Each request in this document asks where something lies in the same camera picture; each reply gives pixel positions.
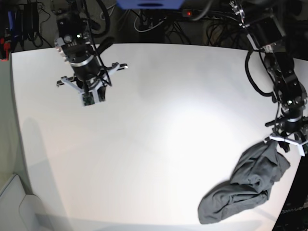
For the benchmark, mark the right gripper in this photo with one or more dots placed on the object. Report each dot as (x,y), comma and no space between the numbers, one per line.
(96,85)

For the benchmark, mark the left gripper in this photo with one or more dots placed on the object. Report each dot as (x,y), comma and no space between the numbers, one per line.
(289,131)

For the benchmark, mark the grey t-shirt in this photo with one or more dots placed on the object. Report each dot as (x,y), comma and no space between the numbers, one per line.
(249,185)

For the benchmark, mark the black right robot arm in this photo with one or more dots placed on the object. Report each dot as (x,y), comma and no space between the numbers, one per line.
(81,48)

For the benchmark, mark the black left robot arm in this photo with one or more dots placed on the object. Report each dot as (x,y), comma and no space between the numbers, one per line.
(267,37)

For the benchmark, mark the blue box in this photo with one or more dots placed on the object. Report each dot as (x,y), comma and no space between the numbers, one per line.
(150,4)

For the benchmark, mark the black power adapter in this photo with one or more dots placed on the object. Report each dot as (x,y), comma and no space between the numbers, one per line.
(30,22)

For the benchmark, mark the red clamp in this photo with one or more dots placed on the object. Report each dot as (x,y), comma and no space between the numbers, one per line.
(4,50)

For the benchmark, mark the blue tool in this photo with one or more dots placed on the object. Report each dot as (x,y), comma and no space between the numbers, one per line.
(13,31)

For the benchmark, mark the black power strip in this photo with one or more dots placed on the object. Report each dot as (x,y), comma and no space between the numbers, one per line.
(211,14)

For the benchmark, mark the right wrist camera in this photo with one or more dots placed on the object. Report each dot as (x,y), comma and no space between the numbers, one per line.
(88,99)

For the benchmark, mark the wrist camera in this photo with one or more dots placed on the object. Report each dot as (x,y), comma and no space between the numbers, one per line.
(305,148)
(88,99)

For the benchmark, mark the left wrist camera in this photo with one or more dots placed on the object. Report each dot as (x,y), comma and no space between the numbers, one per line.
(305,148)

